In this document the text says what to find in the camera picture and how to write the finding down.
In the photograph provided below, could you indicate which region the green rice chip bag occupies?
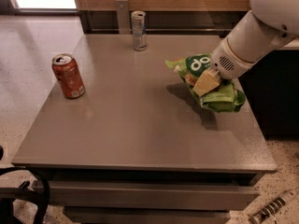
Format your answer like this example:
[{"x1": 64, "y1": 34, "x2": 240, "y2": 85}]
[{"x1": 165, "y1": 53, "x2": 246, "y2": 112}]

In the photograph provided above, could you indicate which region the striped tube on floor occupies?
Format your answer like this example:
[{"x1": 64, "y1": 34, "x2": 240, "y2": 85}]
[{"x1": 249, "y1": 189, "x2": 298, "y2": 224}]

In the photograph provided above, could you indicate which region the black chair frame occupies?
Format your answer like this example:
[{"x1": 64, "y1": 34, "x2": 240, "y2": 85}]
[{"x1": 0, "y1": 145, "x2": 51, "y2": 224}]

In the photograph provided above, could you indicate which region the grey table drawer unit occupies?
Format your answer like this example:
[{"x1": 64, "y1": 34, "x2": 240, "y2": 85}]
[{"x1": 48, "y1": 180, "x2": 259, "y2": 224}]

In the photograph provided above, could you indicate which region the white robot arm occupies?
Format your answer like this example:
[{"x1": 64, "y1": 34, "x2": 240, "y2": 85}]
[{"x1": 193, "y1": 0, "x2": 299, "y2": 96}]

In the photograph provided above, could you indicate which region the orange soda can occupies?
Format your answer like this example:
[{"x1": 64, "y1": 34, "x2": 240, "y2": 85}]
[{"x1": 52, "y1": 53, "x2": 85, "y2": 99}]

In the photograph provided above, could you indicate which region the left metal wall bracket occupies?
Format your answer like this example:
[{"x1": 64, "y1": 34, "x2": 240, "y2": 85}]
[{"x1": 115, "y1": 0, "x2": 130, "y2": 35}]

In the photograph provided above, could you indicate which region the silver blue redbull can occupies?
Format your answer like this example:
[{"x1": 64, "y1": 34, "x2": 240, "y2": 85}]
[{"x1": 131, "y1": 10, "x2": 147, "y2": 51}]

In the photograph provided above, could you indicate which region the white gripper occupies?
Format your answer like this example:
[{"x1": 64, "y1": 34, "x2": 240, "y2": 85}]
[{"x1": 192, "y1": 38, "x2": 254, "y2": 96}]

